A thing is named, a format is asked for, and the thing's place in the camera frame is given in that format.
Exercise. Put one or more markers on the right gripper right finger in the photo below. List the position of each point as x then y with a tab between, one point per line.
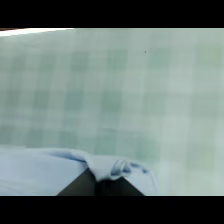
120	188

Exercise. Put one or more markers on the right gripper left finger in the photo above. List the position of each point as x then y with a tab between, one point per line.
81	186

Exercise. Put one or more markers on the light blue shirt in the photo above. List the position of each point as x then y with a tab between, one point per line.
40	170

